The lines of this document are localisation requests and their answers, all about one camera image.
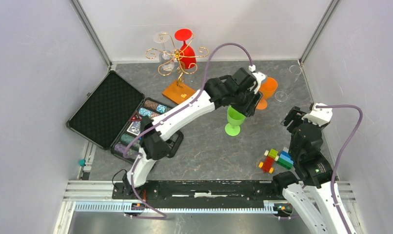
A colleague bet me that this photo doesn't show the orange wine glass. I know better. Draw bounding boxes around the orange wine glass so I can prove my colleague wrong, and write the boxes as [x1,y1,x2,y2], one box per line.
[256,77,278,110]

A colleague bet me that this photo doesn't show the green wine glass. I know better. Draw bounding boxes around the green wine glass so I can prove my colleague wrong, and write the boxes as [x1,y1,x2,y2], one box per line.
[225,106,246,137]

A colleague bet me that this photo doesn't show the clear wine glass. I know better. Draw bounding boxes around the clear wine glass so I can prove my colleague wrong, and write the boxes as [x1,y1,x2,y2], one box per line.
[275,64,303,102]
[154,32,175,76]

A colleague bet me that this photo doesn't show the red wine glass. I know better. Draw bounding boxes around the red wine glass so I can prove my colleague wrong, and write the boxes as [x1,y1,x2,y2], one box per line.
[174,28,196,70]

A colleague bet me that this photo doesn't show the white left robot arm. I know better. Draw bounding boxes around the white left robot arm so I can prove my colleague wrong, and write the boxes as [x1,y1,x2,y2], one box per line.
[124,66,267,199]

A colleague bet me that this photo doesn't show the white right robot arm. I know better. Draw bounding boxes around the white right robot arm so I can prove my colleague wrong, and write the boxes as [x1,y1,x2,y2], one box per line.
[271,103,356,234]

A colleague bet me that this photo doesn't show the blue white toy block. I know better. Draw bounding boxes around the blue white toy block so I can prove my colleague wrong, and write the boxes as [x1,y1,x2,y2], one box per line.
[275,147,294,170]

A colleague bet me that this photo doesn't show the red toy brick car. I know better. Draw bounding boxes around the red toy brick car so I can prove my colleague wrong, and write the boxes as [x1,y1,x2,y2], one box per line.
[258,149,278,174]

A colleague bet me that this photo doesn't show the black poker chip case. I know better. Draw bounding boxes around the black poker chip case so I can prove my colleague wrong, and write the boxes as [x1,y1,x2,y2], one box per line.
[66,71,172,163]

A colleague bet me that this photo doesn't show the small teal object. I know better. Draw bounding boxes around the small teal object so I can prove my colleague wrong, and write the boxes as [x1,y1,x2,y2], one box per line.
[78,159,86,167]

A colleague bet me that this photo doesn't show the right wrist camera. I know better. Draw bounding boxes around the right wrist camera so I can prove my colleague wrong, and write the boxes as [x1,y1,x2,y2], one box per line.
[302,103,333,127]

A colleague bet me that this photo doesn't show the gold wire glass rack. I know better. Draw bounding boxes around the gold wire glass rack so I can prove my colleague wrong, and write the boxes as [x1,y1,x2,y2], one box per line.
[145,33,209,104]

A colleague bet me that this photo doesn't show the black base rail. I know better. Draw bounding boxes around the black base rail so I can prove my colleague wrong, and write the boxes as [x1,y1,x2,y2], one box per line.
[112,180,293,219]

